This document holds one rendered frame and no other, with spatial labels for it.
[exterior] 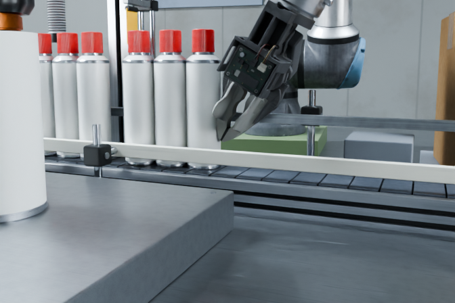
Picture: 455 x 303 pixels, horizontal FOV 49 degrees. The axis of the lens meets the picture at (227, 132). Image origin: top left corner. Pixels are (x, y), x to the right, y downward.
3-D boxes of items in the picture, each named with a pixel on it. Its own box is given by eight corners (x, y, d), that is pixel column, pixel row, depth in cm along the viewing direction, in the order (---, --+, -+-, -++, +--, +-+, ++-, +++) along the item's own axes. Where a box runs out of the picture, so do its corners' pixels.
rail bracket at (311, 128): (291, 201, 74) (293, 91, 72) (302, 190, 81) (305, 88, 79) (313, 203, 73) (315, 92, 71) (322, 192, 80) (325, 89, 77)
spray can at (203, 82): (180, 168, 74) (178, 28, 71) (198, 161, 79) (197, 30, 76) (210, 172, 72) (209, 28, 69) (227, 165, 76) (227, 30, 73)
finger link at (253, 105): (208, 145, 68) (240, 88, 66) (224, 138, 74) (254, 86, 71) (226, 157, 68) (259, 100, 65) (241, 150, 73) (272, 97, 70)
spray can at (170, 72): (150, 167, 75) (147, 29, 72) (161, 160, 80) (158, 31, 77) (184, 168, 74) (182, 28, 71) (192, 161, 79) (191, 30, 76)
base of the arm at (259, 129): (234, 135, 116) (233, 92, 115) (252, 126, 130) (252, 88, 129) (298, 137, 111) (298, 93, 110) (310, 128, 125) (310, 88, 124)
